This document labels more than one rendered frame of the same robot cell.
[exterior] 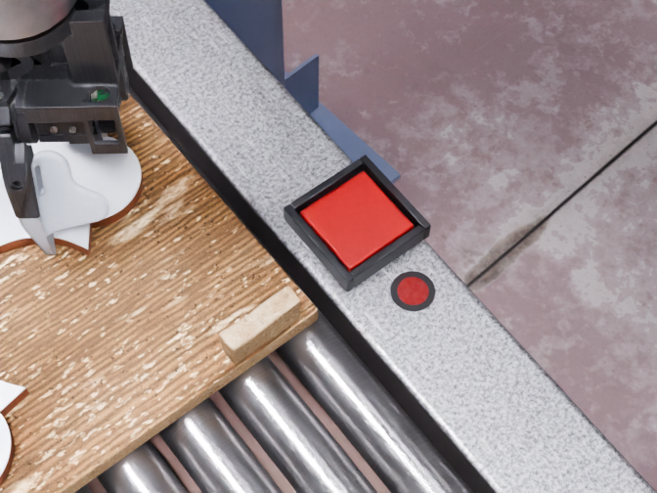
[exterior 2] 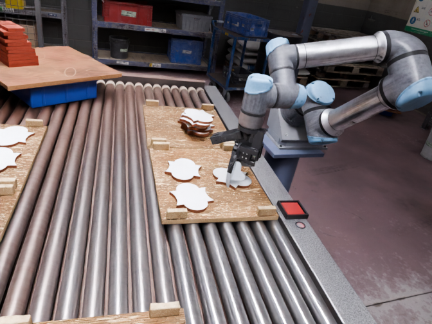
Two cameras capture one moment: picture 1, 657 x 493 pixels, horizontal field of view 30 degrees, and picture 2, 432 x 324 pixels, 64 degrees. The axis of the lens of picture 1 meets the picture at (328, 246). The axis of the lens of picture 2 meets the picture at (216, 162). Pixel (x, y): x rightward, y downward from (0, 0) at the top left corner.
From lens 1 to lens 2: 0.52 m
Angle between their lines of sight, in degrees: 35
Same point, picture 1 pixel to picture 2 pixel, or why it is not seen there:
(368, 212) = (295, 208)
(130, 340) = (237, 204)
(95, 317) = (231, 198)
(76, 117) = (249, 152)
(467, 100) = not seen: hidden behind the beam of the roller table
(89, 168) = not seen: hidden behind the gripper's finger
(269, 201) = (274, 200)
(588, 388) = not seen: outside the picture
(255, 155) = (274, 193)
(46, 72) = (247, 143)
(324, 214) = (285, 204)
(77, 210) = (238, 176)
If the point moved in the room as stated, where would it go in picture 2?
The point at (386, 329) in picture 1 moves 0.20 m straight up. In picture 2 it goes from (292, 227) to (312, 171)
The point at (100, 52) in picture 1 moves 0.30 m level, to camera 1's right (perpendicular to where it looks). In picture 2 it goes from (259, 140) to (359, 175)
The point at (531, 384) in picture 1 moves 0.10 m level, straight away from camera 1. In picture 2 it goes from (322, 249) to (341, 236)
